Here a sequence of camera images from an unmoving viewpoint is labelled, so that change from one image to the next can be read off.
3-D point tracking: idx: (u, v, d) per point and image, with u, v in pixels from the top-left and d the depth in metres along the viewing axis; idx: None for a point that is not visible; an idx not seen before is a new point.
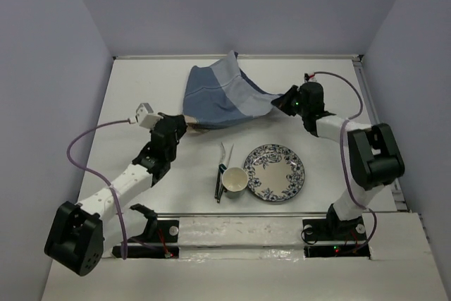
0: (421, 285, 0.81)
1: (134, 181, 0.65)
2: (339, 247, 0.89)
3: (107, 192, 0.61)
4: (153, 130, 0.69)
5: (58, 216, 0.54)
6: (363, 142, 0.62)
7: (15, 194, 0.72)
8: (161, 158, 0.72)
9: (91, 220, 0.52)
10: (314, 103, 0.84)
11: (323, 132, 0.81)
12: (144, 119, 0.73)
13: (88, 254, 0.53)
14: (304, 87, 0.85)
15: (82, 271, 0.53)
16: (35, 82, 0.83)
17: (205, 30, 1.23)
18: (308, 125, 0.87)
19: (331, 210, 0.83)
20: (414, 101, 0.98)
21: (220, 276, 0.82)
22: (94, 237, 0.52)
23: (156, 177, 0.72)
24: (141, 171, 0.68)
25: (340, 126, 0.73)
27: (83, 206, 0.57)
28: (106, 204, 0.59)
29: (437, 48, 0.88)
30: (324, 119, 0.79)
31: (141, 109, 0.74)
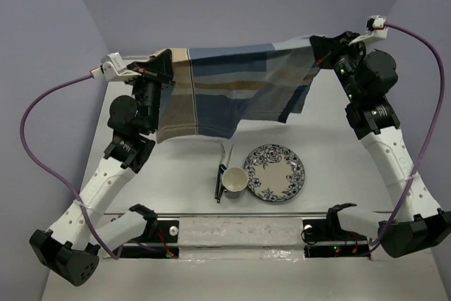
0: (421, 285, 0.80)
1: (107, 185, 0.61)
2: (340, 247, 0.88)
3: (77, 211, 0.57)
4: (112, 119, 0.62)
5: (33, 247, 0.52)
6: (419, 239, 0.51)
7: (15, 194, 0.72)
8: (137, 142, 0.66)
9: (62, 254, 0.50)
10: (375, 91, 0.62)
11: (372, 148, 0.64)
12: (113, 77, 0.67)
13: (75, 275, 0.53)
14: (371, 68, 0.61)
15: (80, 281, 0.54)
16: (36, 81, 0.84)
17: (205, 29, 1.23)
18: (354, 120, 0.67)
19: (331, 211, 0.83)
20: (414, 101, 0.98)
21: (220, 277, 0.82)
22: (71, 266, 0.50)
23: (138, 164, 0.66)
24: (113, 170, 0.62)
25: (406, 182, 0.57)
27: (54, 234, 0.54)
28: (78, 225, 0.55)
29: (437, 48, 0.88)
30: (385, 145, 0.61)
31: (108, 65, 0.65)
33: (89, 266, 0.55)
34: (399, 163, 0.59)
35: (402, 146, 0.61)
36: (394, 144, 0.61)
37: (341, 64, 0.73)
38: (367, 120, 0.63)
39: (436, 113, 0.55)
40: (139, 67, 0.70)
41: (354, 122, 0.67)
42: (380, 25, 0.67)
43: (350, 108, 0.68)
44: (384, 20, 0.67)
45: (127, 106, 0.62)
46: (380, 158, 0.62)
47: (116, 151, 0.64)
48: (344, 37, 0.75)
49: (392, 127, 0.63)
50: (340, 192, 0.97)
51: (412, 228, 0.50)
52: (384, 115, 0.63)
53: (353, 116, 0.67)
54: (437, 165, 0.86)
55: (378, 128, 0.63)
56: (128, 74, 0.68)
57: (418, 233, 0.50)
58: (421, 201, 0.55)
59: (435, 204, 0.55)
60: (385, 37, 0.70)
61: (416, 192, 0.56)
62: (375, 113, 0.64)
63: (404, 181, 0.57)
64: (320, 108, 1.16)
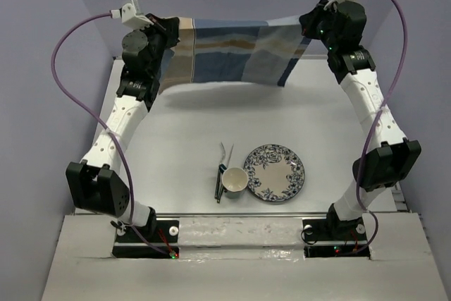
0: (421, 285, 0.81)
1: (128, 117, 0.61)
2: (340, 247, 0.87)
3: (107, 139, 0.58)
4: (125, 51, 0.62)
5: (70, 177, 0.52)
6: (385, 163, 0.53)
7: (14, 197, 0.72)
8: (145, 80, 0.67)
9: (104, 173, 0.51)
10: (350, 34, 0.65)
11: (349, 89, 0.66)
12: (130, 18, 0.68)
13: (116, 201, 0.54)
14: (342, 11, 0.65)
15: (118, 212, 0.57)
16: (36, 83, 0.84)
17: None
18: (335, 64, 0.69)
19: (331, 210, 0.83)
20: (414, 100, 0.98)
21: (220, 277, 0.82)
22: (113, 186, 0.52)
23: (149, 101, 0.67)
24: (132, 102, 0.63)
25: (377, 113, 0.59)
27: (89, 162, 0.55)
28: (110, 151, 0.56)
29: (437, 49, 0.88)
30: (360, 84, 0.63)
31: (128, 6, 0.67)
33: (123, 194, 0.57)
34: (371, 100, 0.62)
35: (375, 84, 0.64)
36: (368, 83, 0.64)
37: (320, 27, 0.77)
38: (345, 63, 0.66)
39: (405, 48, 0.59)
40: (152, 18, 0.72)
41: (333, 68, 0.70)
42: None
43: (331, 58, 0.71)
44: None
45: (137, 39, 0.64)
46: (357, 98, 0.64)
47: (127, 90, 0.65)
48: (318, 3, 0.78)
49: (368, 69, 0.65)
50: (340, 192, 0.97)
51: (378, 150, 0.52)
52: (361, 59, 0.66)
53: (332, 62, 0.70)
54: (438, 163, 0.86)
55: (355, 70, 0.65)
56: (143, 20, 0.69)
57: (384, 157, 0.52)
58: (389, 130, 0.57)
59: (401, 133, 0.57)
60: None
61: (384, 123, 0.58)
62: (353, 57, 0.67)
63: (373, 114, 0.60)
64: (320, 107, 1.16)
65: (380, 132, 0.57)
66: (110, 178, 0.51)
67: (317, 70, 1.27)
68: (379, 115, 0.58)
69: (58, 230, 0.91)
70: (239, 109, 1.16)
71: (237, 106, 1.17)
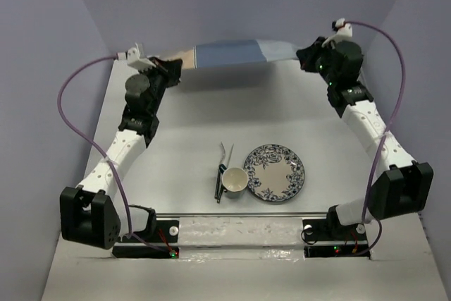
0: (421, 285, 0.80)
1: (127, 149, 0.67)
2: (340, 247, 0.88)
3: (105, 166, 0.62)
4: (127, 93, 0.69)
5: (63, 202, 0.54)
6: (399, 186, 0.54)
7: (15, 196, 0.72)
8: (145, 117, 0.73)
9: (99, 197, 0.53)
10: (347, 71, 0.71)
11: (351, 122, 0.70)
12: (134, 60, 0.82)
13: (106, 231, 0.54)
14: (340, 51, 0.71)
15: (106, 244, 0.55)
16: (37, 82, 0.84)
17: (206, 30, 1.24)
18: (335, 100, 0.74)
19: (331, 209, 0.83)
20: (414, 101, 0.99)
21: (220, 277, 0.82)
22: (106, 213, 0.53)
23: (149, 137, 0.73)
24: (132, 136, 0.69)
25: (382, 138, 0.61)
27: (84, 188, 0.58)
28: (107, 177, 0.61)
29: (436, 49, 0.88)
30: (360, 113, 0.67)
31: (134, 51, 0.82)
33: (113, 228, 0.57)
34: (373, 127, 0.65)
35: (375, 113, 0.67)
36: (368, 112, 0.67)
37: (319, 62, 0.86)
38: (344, 96, 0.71)
39: (404, 84, 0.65)
40: (155, 60, 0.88)
41: (333, 104, 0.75)
42: (342, 24, 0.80)
43: (331, 94, 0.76)
44: (344, 20, 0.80)
45: (139, 81, 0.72)
46: (359, 128, 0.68)
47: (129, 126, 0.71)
48: (316, 41, 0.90)
49: (367, 100, 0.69)
50: (340, 192, 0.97)
51: (390, 172, 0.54)
52: (359, 94, 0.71)
53: (333, 98, 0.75)
54: (437, 163, 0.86)
55: (353, 102, 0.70)
56: (146, 63, 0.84)
57: (396, 180, 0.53)
58: (394, 154, 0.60)
59: (409, 156, 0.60)
60: (352, 35, 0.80)
61: (390, 147, 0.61)
62: (350, 91, 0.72)
63: (376, 139, 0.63)
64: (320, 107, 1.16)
65: (386, 156, 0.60)
66: (105, 203, 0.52)
67: None
68: (385, 139, 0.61)
69: (58, 230, 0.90)
70: (239, 109, 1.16)
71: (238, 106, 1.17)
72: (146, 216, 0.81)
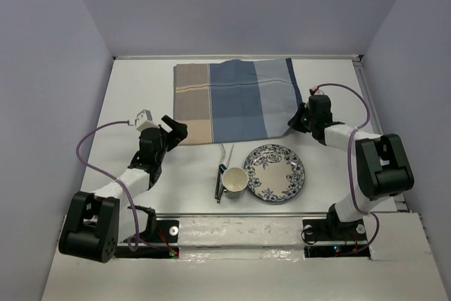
0: (421, 285, 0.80)
1: (136, 178, 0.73)
2: (340, 247, 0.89)
3: (115, 183, 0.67)
4: (141, 139, 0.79)
5: (74, 204, 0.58)
6: (373, 151, 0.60)
7: (13, 197, 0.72)
8: (151, 163, 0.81)
9: (110, 199, 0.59)
10: (320, 111, 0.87)
11: (330, 139, 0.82)
12: (143, 123, 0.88)
13: (108, 236, 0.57)
14: (311, 97, 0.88)
15: (103, 256, 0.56)
16: (36, 84, 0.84)
17: (206, 30, 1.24)
18: (316, 134, 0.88)
19: (331, 209, 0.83)
20: (414, 101, 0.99)
21: (220, 277, 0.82)
22: (113, 216, 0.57)
23: (151, 182, 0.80)
24: (141, 171, 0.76)
25: (352, 130, 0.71)
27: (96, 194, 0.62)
28: (118, 192, 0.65)
29: (437, 49, 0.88)
30: (333, 127, 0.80)
31: (142, 115, 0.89)
33: (111, 240, 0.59)
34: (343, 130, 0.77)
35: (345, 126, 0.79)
36: (339, 126, 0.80)
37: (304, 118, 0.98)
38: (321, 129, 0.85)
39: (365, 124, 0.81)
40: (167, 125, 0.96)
41: (315, 137, 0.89)
42: (316, 89, 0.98)
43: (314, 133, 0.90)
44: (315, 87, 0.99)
45: (153, 130, 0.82)
46: (337, 140, 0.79)
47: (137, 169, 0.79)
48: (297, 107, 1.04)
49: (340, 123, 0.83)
50: (340, 192, 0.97)
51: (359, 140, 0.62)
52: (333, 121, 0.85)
53: (315, 132, 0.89)
54: (438, 163, 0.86)
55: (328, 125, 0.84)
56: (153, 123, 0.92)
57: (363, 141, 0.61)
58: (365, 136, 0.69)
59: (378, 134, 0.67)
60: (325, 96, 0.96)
61: (361, 134, 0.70)
62: (326, 124, 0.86)
63: (347, 134, 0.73)
64: None
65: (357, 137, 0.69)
66: (115, 204, 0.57)
67: (317, 70, 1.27)
68: (355, 132, 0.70)
69: (58, 230, 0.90)
70: (239, 109, 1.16)
71: (238, 106, 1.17)
72: (146, 217, 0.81)
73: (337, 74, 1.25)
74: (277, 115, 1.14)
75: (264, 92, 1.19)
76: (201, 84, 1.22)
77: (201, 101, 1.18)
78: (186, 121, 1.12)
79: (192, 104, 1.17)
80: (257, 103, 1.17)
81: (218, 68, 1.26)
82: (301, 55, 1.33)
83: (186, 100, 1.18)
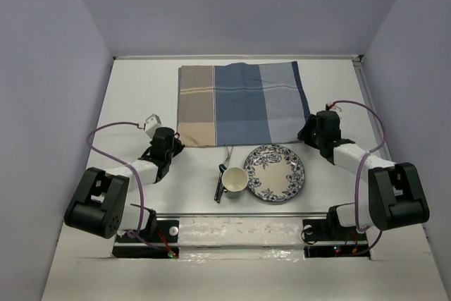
0: (420, 285, 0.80)
1: (144, 166, 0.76)
2: (340, 247, 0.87)
3: (126, 167, 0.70)
4: (155, 134, 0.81)
5: (85, 177, 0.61)
6: (387, 183, 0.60)
7: (13, 197, 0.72)
8: (161, 159, 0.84)
9: (121, 178, 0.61)
10: (330, 129, 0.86)
11: (340, 159, 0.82)
12: (152, 125, 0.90)
13: (113, 213, 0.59)
14: (320, 113, 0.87)
15: (106, 230, 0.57)
16: (36, 84, 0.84)
17: (206, 30, 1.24)
18: (324, 151, 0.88)
19: (331, 210, 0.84)
20: (413, 101, 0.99)
21: (220, 277, 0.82)
22: (120, 193, 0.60)
23: (158, 176, 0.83)
24: (151, 163, 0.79)
25: (365, 155, 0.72)
27: (107, 173, 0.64)
28: (124, 173, 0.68)
29: (436, 49, 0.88)
30: (344, 148, 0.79)
31: (151, 118, 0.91)
33: (115, 218, 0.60)
34: (356, 153, 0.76)
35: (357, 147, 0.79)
36: (351, 147, 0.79)
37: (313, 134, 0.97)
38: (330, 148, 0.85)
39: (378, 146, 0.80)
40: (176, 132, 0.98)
41: (323, 154, 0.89)
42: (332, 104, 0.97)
43: (322, 150, 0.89)
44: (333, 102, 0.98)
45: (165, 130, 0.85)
46: (347, 161, 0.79)
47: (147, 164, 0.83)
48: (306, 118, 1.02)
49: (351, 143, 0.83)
50: (340, 192, 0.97)
51: (373, 171, 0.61)
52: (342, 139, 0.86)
53: (323, 149, 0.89)
54: (438, 163, 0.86)
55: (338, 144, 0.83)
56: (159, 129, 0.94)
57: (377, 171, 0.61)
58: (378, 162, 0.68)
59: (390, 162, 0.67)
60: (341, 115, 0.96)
61: (373, 160, 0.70)
62: (335, 142, 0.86)
63: (359, 158, 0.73)
64: (320, 108, 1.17)
65: (369, 163, 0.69)
66: (124, 182, 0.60)
67: (317, 70, 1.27)
68: (367, 156, 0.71)
69: (58, 230, 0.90)
70: (240, 110, 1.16)
71: (239, 106, 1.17)
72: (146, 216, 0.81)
73: (337, 74, 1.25)
74: (282, 120, 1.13)
75: (269, 97, 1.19)
76: (205, 87, 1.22)
77: (204, 103, 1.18)
78: (190, 123, 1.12)
79: (194, 105, 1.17)
80: (262, 106, 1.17)
81: (223, 70, 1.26)
82: (301, 55, 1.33)
83: (189, 101, 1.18)
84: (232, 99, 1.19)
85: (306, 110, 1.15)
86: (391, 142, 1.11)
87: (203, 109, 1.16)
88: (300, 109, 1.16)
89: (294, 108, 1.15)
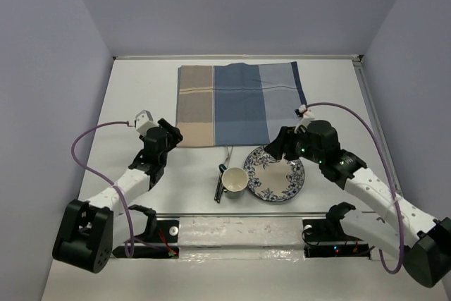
0: (419, 285, 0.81)
1: (135, 182, 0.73)
2: (340, 247, 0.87)
3: (112, 190, 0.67)
4: (146, 137, 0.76)
5: (68, 212, 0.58)
6: (436, 255, 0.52)
7: (13, 197, 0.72)
8: (154, 163, 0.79)
9: (106, 212, 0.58)
10: (330, 146, 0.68)
11: (355, 192, 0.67)
12: (144, 123, 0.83)
13: (99, 252, 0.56)
14: (313, 131, 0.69)
15: (95, 266, 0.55)
16: (36, 84, 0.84)
17: (206, 30, 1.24)
18: (330, 175, 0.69)
19: (330, 215, 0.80)
20: (414, 101, 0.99)
21: (220, 277, 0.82)
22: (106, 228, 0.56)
23: (151, 182, 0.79)
24: (141, 174, 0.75)
25: (397, 209, 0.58)
27: (91, 203, 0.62)
28: (113, 199, 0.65)
29: (435, 48, 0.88)
30: (364, 184, 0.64)
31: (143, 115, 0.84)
33: (104, 252, 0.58)
34: (381, 195, 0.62)
35: (378, 180, 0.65)
36: (370, 180, 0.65)
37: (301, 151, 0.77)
38: (340, 172, 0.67)
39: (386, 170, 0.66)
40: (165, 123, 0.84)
41: (328, 179, 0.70)
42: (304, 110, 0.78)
43: (325, 173, 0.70)
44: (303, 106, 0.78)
45: (156, 131, 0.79)
46: (367, 198, 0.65)
47: None
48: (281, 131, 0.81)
49: (362, 168, 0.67)
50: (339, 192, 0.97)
51: (422, 245, 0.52)
52: (351, 162, 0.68)
53: (326, 173, 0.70)
54: (438, 163, 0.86)
55: (350, 173, 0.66)
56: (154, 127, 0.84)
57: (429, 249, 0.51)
58: (416, 219, 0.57)
59: (428, 218, 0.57)
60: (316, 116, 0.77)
61: (407, 213, 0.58)
62: (342, 163, 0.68)
63: (392, 208, 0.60)
64: (320, 108, 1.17)
65: (409, 224, 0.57)
66: (108, 217, 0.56)
67: (317, 70, 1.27)
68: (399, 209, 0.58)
69: None
70: (240, 110, 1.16)
71: (240, 106, 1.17)
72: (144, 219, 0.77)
73: (337, 74, 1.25)
74: (282, 120, 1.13)
75: (269, 97, 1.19)
76: (205, 87, 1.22)
77: (204, 103, 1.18)
78: (189, 123, 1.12)
79: (194, 105, 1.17)
80: (262, 106, 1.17)
81: (223, 70, 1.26)
82: (301, 55, 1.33)
83: (189, 101, 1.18)
84: (232, 99, 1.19)
85: (306, 110, 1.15)
86: (391, 142, 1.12)
87: (203, 109, 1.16)
88: (300, 109, 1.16)
89: (295, 108, 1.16)
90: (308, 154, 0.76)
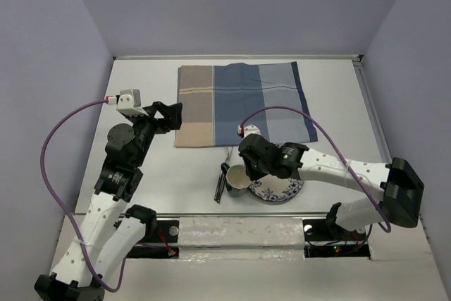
0: (420, 285, 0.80)
1: (103, 220, 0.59)
2: (340, 247, 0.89)
3: (78, 249, 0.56)
4: (108, 144, 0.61)
5: (39, 292, 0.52)
6: (404, 196, 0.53)
7: (11, 197, 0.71)
8: (126, 170, 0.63)
9: (74, 289, 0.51)
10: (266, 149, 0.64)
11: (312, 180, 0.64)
12: (127, 108, 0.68)
13: None
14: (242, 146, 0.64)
15: None
16: (35, 84, 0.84)
17: (206, 30, 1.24)
18: (285, 173, 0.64)
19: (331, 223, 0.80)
20: (414, 100, 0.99)
21: (220, 277, 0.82)
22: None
23: (127, 193, 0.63)
24: (107, 204, 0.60)
25: (354, 174, 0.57)
27: (59, 277, 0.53)
28: (81, 263, 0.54)
29: (436, 48, 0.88)
30: (315, 165, 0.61)
31: (127, 97, 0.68)
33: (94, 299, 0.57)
34: (333, 168, 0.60)
35: (323, 155, 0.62)
36: (318, 160, 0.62)
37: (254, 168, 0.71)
38: (289, 166, 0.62)
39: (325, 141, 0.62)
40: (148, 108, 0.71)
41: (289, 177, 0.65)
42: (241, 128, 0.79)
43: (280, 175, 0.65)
44: (239, 125, 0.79)
45: (124, 132, 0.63)
46: (325, 178, 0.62)
47: (106, 185, 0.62)
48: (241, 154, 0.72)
49: (305, 152, 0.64)
50: (340, 191, 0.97)
51: (391, 194, 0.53)
52: (294, 151, 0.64)
53: (281, 175, 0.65)
54: (438, 163, 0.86)
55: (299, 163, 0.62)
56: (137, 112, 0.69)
57: (398, 194, 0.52)
58: (373, 172, 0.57)
59: (382, 167, 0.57)
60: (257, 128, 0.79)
61: (362, 170, 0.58)
62: (285, 156, 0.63)
63: (348, 173, 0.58)
64: (320, 108, 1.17)
65: (370, 181, 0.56)
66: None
67: (317, 70, 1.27)
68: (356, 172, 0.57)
69: (58, 230, 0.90)
70: (240, 110, 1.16)
71: (240, 106, 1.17)
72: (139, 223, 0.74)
73: (337, 74, 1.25)
74: (280, 120, 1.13)
75: (269, 97, 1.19)
76: (205, 86, 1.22)
77: (204, 103, 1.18)
78: (189, 123, 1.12)
79: (194, 106, 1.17)
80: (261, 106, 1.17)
81: (223, 70, 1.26)
82: (301, 55, 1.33)
83: (189, 101, 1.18)
84: (233, 99, 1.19)
85: (306, 110, 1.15)
86: (392, 142, 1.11)
87: (203, 109, 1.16)
88: (300, 109, 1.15)
89: (294, 108, 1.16)
90: (259, 169, 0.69)
